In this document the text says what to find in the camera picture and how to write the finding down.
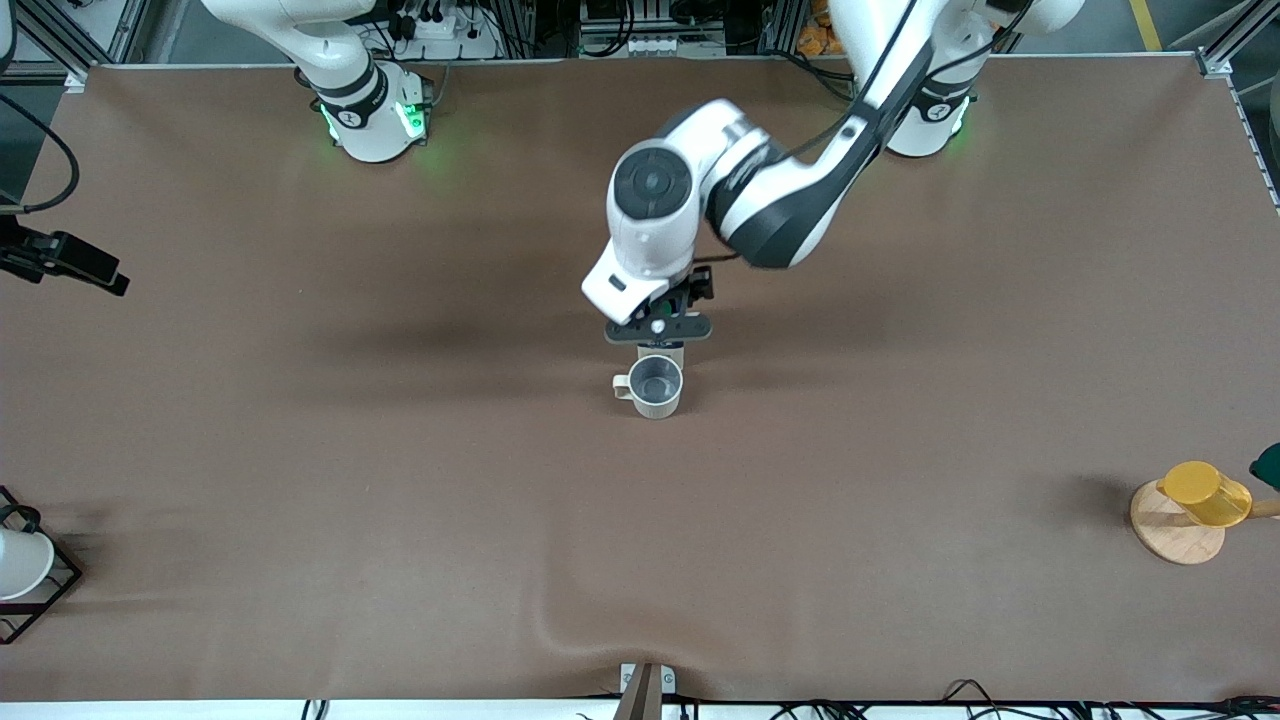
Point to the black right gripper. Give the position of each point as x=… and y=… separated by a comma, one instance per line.
x=62, y=257

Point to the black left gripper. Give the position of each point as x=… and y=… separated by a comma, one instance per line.
x=694, y=288

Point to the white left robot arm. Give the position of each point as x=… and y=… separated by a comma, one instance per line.
x=650, y=220

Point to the wooden cup stand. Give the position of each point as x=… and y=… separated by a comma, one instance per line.
x=1175, y=540

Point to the yellow plastic cup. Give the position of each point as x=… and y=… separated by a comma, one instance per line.
x=1205, y=490

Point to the dark green cup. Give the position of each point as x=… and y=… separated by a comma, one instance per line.
x=1270, y=468

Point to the long white power strip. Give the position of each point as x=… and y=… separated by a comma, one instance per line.
x=650, y=45

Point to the brown table mat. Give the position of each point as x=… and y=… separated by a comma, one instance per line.
x=400, y=500

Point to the white power strip with plugs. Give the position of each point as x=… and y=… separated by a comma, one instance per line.
x=450, y=45

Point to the aluminium frame post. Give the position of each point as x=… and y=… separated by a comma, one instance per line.
x=75, y=78
x=1213, y=62

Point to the metal table bracket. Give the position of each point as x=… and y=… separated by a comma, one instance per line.
x=630, y=680

